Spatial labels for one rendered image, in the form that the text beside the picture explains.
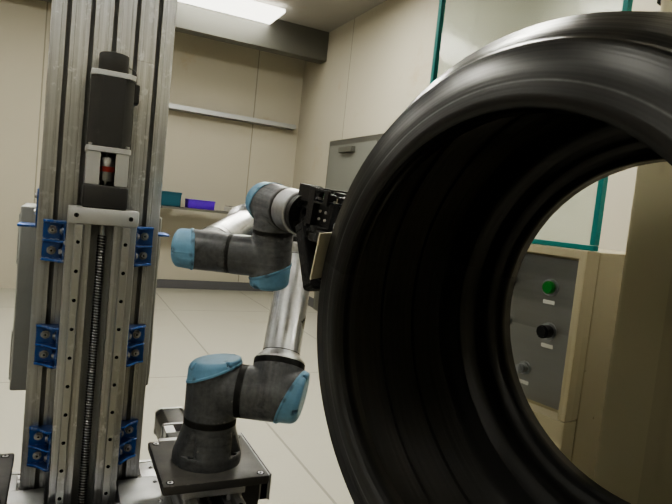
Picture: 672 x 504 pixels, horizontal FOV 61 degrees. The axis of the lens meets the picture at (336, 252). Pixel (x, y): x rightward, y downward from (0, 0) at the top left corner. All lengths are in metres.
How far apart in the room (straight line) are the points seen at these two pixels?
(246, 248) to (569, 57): 0.69
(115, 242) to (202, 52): 7.16
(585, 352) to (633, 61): 0.96
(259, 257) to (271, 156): 7.43
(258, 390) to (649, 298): 0.77
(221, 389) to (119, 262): 0.34
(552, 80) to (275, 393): 0.92
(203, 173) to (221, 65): 1.50
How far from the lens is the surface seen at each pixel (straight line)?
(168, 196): 7.53
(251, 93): 8.44
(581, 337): 1.33
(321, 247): 0.71
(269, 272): 1.03
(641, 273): 0.85
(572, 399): 1.36
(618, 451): 0.90
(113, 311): 1.31
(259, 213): 1.02
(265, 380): 1.25
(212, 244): 1.05
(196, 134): 8.17
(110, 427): 1.36
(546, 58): 0.51
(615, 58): 0.48
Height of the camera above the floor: 1.30
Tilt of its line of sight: 4 degrees down
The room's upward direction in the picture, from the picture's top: 6 degrees clockwise
